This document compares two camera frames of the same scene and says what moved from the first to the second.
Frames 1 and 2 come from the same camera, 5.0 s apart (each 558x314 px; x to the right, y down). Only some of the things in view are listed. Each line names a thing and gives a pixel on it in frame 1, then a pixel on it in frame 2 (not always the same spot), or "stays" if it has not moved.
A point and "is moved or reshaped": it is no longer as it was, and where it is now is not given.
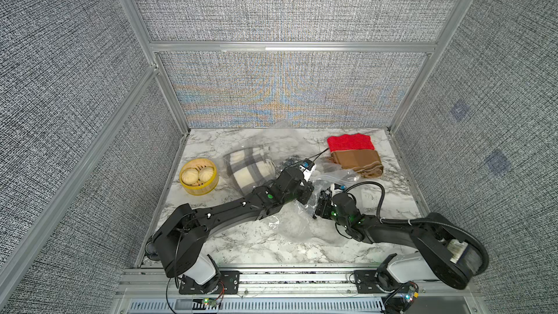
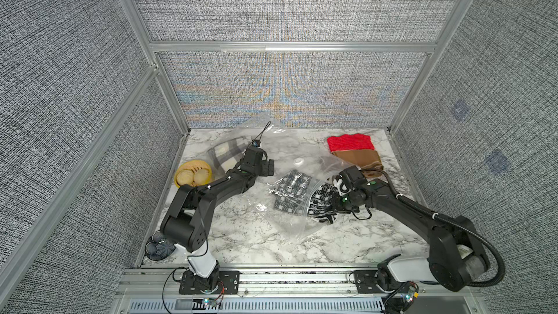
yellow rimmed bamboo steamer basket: [198, 176] stays
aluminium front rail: [298, 283] stays
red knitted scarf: [350, 142] stays
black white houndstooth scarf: [314, 186] is moved or reshaped
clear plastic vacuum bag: [253, 161] is moved or reshaped
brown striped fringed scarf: [366, 163] stays
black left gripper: [305, 193] -> [266, 171]
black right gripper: [326, 205] -> [335, 202]
